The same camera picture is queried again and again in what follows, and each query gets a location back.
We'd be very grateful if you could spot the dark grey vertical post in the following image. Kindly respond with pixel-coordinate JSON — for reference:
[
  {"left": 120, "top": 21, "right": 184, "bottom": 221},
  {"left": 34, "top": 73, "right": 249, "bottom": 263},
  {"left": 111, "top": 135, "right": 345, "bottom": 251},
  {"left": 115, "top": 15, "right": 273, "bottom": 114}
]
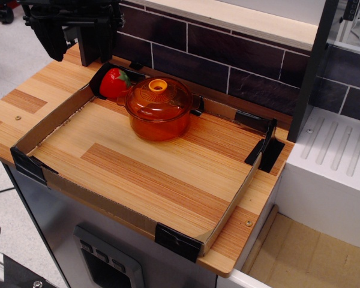
[{"left": 287, "top": 0, "right": 338, "bottom": 143}]

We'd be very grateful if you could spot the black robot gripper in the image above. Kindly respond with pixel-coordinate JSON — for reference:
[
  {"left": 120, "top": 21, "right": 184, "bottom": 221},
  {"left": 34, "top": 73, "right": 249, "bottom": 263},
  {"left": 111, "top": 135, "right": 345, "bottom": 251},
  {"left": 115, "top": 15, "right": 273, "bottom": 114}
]
[{"left": 17, "top": 0, "right": 124, "bottom": 62}]

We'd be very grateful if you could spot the black caster wheel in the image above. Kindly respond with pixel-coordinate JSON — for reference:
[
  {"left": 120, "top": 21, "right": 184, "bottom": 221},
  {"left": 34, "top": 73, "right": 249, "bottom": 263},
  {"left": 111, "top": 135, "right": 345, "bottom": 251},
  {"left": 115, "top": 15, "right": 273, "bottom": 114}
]
[{"left": 0, "top": 4, "right": 14, "bottom": 25}]

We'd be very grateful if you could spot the orange transparent pot lid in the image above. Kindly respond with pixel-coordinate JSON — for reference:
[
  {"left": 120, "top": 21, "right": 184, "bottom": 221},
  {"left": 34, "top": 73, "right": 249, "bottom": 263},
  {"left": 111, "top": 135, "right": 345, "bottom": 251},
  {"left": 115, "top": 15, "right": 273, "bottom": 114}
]
[{"left": 125, "top": 77, "right": 194, "bottom": 122}]

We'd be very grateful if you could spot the orange transparent pot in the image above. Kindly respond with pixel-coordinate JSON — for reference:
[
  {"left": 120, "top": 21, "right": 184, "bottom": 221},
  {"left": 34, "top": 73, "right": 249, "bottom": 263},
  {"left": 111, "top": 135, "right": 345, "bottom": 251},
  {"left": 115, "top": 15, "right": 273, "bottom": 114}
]
[{"left": 116, "top": 77, "right": 201, "bottom": 141}]

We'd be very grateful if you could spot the red toy strawberry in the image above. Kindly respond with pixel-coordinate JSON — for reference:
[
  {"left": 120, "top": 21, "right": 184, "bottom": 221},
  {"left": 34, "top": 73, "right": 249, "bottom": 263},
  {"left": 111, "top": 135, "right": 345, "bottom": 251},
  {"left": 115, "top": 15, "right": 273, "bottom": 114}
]
[{"left": 99, "top": 68, "right": 131, "bottom": 99}]

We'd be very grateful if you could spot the cardboard fence with black tape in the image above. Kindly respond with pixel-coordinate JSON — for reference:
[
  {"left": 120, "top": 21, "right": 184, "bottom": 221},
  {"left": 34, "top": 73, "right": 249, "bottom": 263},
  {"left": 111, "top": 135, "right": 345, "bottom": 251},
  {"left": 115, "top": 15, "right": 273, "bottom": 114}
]
[{"left": 11, "top": 64, "right": 289, "bottom": 274}]

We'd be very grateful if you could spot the white toy sink drainboard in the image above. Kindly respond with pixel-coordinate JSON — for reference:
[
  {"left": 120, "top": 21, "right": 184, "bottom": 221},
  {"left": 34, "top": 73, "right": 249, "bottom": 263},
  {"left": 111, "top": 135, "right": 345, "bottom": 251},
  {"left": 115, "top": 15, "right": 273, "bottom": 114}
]
[{"left": 276, "top": 108, "right": 360, "bottom": 247}]

